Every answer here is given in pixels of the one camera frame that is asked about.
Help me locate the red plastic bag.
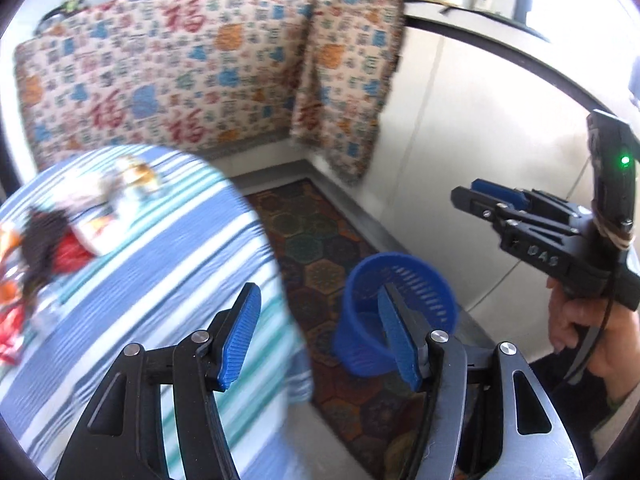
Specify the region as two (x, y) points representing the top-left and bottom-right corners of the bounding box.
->
(50, 237), (96, 276)

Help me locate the person's right hand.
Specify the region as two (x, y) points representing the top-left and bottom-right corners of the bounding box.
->
(547, 280), (640, 376)

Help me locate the white red wrapper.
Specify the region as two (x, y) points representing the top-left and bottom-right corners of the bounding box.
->
(60, 170), (131, 256)

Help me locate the black cable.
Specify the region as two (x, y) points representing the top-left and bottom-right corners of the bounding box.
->
(565, 265), (618, 386)

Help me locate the white kitchen cabinet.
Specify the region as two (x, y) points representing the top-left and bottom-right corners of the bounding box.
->
(370, 10), (640, 361)

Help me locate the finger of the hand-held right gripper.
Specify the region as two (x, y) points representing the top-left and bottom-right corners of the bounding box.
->
(472, 178), (583, 223)
(451, 186), (523, 233)

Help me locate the hexagon patterned rug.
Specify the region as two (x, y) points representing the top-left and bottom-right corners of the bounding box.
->
(245, 177), (431, 476)

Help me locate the person's right forearm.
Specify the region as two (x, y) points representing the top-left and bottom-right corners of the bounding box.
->
(582, 360), (640, 480)

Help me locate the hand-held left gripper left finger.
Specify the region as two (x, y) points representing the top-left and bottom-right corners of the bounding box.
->
(54, 282), (262, 480)

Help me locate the orange red wrapper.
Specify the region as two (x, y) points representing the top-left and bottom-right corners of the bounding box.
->
(0, 225), (26, 366)

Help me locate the striped tablecloth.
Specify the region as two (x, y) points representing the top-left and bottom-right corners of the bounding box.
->
(0, 142), (313, 480)

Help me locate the small printed blanket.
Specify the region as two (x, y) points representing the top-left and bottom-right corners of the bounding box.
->
(289, 0), (406, 187)

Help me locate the white yellow snack bag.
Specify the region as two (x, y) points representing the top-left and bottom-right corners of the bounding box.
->
(102, 155), (163, 201)

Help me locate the dark crumpled bag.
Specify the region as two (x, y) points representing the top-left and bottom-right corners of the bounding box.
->
(17, 207), (76, 286)

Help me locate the large printed blanket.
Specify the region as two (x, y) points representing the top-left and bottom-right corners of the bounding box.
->
(12, 0), (321, 173)

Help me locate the blue plastic wastebasket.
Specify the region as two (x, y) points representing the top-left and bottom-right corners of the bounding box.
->
(332, 252), (460, 378)

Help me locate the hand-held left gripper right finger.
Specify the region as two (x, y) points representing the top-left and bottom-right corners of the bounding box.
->
(377, 282), (586, 480)

